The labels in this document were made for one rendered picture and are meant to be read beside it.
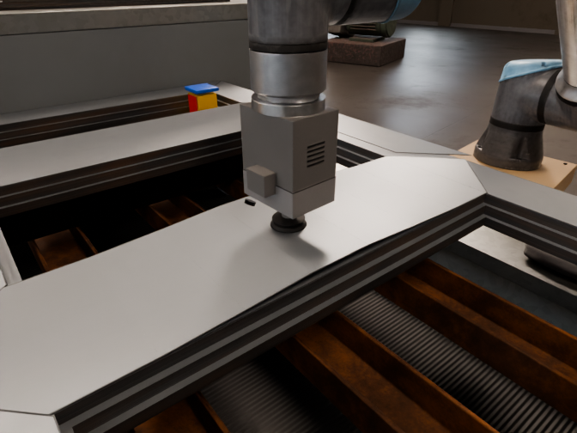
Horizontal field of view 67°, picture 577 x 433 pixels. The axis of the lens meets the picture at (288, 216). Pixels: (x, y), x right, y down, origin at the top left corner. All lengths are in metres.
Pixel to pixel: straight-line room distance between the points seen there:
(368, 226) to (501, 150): 0.64
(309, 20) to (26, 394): 0.37
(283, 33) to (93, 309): 0.30
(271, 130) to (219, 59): 0.93
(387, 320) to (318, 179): 0.47
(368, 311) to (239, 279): 0.48
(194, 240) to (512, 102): 0.80
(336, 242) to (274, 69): 0.19
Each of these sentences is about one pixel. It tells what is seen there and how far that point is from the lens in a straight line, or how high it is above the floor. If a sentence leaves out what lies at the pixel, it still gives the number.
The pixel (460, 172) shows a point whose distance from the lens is 0.72.
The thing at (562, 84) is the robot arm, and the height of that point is 0.94.
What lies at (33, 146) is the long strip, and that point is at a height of 0.86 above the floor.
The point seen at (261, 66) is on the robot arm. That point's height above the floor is 1.05.
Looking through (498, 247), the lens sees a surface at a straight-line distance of 0.90.
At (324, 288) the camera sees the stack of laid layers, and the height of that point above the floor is 0.84.
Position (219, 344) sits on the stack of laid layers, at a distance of 0.40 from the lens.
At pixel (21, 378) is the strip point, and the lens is 0.40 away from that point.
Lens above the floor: 1.12
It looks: 29 degrees down
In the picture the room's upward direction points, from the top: straight up
